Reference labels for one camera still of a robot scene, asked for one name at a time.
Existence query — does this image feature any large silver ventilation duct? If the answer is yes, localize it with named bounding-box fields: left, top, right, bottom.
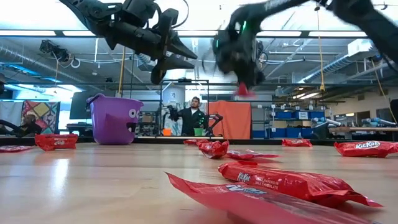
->
left=300, top=39, right=389, bottom=85

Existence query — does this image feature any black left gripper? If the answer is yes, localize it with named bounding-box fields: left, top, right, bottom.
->
left=105, top=8, right=198, bottom=85

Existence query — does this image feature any yellow hanging cord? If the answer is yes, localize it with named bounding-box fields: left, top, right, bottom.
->
left=314, top=5, right=326, bottom=93

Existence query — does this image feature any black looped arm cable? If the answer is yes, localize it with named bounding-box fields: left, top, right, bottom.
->
left=154, top=0, right=190, bottom=30

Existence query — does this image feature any black monitor screen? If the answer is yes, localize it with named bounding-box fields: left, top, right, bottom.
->
left=68, top=90, right=94, bottom=120

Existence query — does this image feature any ceiling fluorescent light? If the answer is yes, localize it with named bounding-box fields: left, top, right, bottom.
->
left=291, top=91, right=322, bottom=101

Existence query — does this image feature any background wooden table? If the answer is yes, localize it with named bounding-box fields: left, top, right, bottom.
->
left=136, top=135, right=224, bottom=140

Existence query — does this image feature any long wooden work table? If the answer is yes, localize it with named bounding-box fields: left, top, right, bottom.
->
left=328, top=126, right=398, bottom=133

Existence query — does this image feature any overhead LED light bar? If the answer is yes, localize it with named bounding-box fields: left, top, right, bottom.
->
left=0, top=29, right=398, bottom=39

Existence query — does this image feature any white cylinder tank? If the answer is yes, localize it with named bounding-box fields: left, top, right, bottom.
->
left=163, top=68, right=187, bottom=105

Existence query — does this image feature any orange hanging cloth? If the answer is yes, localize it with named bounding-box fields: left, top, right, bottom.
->
left=207, top=100, right=252, bottom=141

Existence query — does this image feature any red KitKat candy bar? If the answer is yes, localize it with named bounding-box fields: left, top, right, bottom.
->
left=34, top=134, right=79, bottom=152
left=281, top=138, right=313, bottom=148
left=333, top=140, right=398, bottom=158
left=198, top=139, right=230, bottom=160
left=165, top=172, right=379, bottom=224
left=0, top=145, right=34, bottom=153
left=226, top=149, right=280, bottom=160
left=217, top=161, right=384, bottom=208
left=182, top=138, right=210, bottom=147

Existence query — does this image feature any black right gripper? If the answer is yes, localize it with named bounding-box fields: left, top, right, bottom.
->
left=213, top=9, right=267, bottom=89

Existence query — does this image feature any purple monster face bucket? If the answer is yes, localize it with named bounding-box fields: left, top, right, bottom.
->
left=86, top=93, right=145, bottom=146

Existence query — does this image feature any dark background equipment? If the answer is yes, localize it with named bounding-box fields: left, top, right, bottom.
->
left=0, top=114, right=43, bottom=138

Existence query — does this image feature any black metal station frame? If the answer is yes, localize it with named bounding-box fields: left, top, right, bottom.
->
left=159, top=77, right=211, bottom=138

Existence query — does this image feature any black ceiling cable reel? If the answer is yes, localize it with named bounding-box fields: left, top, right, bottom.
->
left=39, top=39, right=71, bottom=63

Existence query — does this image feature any white hanging sheet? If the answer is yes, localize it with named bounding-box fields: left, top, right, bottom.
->
left=0, top=100, right=23, bottom=127

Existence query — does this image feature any yellow hanging cable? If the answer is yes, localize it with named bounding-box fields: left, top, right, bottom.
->
left=118, top=46, right=126, bottom=96

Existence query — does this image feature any colourful patchwork quilt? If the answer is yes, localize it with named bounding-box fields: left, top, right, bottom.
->
left=21, top=100, right=61, bottom=136

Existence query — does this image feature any shelf with blue bins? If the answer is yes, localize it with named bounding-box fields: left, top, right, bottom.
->
left=251, top=107, right=326, bottom=139

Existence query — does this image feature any person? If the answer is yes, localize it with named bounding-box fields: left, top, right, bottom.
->
left=178, top=96, right=208, bottom=137

